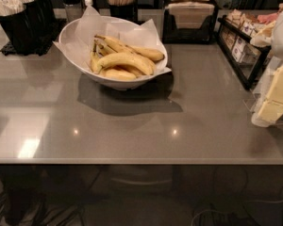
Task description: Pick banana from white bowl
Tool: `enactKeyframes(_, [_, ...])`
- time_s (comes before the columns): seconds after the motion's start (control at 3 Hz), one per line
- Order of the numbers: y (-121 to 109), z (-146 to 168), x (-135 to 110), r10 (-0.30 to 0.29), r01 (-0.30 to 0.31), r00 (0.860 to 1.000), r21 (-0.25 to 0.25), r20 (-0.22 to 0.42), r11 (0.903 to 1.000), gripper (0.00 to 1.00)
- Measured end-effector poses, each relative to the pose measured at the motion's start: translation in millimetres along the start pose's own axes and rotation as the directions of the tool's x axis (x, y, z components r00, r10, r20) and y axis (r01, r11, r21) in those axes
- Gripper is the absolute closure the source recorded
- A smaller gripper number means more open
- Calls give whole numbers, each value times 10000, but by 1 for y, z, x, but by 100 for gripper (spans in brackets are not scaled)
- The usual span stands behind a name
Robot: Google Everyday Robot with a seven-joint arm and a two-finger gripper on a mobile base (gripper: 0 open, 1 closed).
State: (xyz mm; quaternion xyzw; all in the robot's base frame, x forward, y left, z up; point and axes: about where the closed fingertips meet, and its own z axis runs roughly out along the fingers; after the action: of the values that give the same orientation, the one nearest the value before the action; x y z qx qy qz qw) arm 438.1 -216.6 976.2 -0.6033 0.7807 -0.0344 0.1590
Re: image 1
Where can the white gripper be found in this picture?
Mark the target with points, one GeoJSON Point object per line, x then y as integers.
{"type": "Point", "coordinates": [268, 97]}

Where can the white paper liner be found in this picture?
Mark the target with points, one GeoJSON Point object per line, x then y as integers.
{"type": "Point", "coordinates": [91, 25]}

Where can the clear acrylic stand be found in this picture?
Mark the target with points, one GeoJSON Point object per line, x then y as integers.
{"type": "Point", "coordinates": [251, 105]}

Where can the dark pepper shaker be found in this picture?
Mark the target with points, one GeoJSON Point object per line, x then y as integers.
{"type": "Point", "coordinates": [73, 9]}

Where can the black napkin holder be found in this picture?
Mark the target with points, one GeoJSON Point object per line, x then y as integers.
{"type": "Point", "coordinates": [170, 34]}

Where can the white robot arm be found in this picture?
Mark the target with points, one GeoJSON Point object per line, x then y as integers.
{"type": "Point", "coordinates": [271, 34]}

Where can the black stir stick cup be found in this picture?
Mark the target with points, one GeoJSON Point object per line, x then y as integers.
{"type": "Point", "coordinates": [126, 12]}

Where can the white bowl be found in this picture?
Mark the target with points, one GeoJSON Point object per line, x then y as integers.
{"type": "Point", "coordinates": [122, 83]}

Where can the black cutlery holder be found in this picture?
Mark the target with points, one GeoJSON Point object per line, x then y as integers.
{"type": "Point", "coordinates": [25, 28]}

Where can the black wire condiment rack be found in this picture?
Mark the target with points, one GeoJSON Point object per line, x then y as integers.
{"type": "Point", "coordinates": [247, 61]}

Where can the beige napkin stack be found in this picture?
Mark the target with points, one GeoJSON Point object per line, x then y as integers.
{"type": "Point", "coordinates": [190, 14]}

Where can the yellow banana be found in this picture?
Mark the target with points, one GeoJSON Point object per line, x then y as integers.
{"type": "Point", "coordinates": [114, 45]}
{"type": "Point", "coordinates": [145, 65]}
{"type": "Point", "coordinates": [94, 59]}
{"type": "Point", "coordinates": [118, 74]}

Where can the small white cap bottle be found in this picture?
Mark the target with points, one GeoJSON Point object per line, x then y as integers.
{"type": "Point", "coordinates": [88, 3]}

